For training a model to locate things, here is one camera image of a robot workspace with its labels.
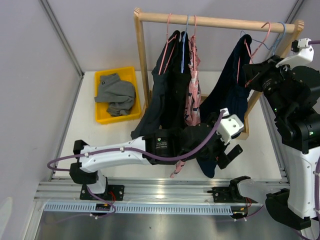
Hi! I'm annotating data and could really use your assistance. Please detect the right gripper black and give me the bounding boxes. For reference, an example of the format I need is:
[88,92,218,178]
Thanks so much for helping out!
[244,55,294,119]

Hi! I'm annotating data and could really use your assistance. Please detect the navy blue shorts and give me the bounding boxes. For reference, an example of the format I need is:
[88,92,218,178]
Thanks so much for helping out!
[196,34,253,179]

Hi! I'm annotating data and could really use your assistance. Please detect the pink patterned shorts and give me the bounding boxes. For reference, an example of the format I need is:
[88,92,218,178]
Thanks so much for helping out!
[169,34,202,179]

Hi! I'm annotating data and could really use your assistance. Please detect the black shorts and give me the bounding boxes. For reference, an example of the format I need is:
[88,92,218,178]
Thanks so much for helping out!
[160,31,191,129]

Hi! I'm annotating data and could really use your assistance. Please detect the grey shorts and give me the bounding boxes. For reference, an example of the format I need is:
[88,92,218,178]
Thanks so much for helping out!
[94,73,136,117]

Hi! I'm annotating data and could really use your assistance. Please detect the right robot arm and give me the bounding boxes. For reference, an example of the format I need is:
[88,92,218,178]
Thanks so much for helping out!
[228,55,320,231]

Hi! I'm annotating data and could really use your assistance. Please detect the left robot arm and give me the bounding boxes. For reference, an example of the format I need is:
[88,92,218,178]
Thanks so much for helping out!
[69,112,244,200]

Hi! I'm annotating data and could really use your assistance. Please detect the dark teal shorts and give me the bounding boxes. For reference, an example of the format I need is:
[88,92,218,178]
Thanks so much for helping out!
[130,30,181,139]

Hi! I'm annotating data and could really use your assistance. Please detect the aluminium corner profile right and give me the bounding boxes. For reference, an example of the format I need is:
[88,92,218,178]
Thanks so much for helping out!
[284,0,309,24]

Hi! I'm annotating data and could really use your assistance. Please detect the aluminium corner profile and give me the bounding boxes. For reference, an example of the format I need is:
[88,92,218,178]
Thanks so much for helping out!
[284,0,309,24]
[38,0,85,78]

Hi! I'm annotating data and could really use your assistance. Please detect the yellow plastic bin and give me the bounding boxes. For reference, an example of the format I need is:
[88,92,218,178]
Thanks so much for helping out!
[94,66,142,124]

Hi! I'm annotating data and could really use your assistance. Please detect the wooden clothes rack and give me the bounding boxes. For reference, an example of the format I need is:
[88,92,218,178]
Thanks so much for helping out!
[133,7,305,141]

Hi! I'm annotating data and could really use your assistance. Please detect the aluminium corner profile left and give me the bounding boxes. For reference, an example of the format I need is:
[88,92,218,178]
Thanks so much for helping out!
[38,0,85,78]

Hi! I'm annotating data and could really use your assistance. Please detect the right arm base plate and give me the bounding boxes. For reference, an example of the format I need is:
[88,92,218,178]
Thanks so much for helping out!
[207,186,257,204]

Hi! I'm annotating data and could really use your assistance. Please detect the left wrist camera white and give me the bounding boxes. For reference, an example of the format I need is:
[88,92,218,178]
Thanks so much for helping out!
[216,108,244,146]

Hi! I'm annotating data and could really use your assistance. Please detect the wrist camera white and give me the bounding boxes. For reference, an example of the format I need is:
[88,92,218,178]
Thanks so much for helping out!
[275,38,318,69]
[216,108,244,146]

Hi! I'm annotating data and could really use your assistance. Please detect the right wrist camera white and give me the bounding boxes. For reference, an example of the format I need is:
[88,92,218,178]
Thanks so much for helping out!
[275,38,318,69]

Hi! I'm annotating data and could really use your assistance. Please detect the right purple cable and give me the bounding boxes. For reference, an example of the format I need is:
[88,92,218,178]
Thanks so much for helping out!
[232,39,320,223]

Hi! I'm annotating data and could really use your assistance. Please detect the purple cable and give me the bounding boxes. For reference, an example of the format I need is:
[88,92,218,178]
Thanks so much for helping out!
[232,39,320,223]
[46,109,227,221]

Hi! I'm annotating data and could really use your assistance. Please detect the aluminium mounting rail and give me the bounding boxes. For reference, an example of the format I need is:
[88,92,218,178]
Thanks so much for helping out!
[33,176,291,204]

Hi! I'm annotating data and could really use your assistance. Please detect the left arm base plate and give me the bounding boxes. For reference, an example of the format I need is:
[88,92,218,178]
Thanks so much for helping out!
[79,184,125,201]

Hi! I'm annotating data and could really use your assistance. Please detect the white slotted cable duct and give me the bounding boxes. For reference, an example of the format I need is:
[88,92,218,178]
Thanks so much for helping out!
[43,202,233,216]

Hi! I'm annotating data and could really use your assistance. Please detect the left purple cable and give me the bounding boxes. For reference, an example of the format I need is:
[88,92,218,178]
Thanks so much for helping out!
[46,109,227,221]

